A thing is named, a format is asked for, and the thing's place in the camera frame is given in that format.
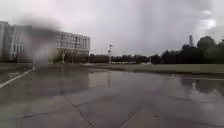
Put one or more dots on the wet grey paved plaza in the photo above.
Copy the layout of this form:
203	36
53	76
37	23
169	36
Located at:
126	96

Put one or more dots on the grass lawn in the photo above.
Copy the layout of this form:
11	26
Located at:
173	68

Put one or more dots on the tall tower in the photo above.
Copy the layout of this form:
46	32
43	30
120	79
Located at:
191	40

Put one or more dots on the row of dark trees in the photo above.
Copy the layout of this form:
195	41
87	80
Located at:
186	53

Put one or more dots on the large pale multi-storey building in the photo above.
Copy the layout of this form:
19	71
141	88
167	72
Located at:
71	43

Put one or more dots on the street lamp pole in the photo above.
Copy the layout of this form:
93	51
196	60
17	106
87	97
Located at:
109	55

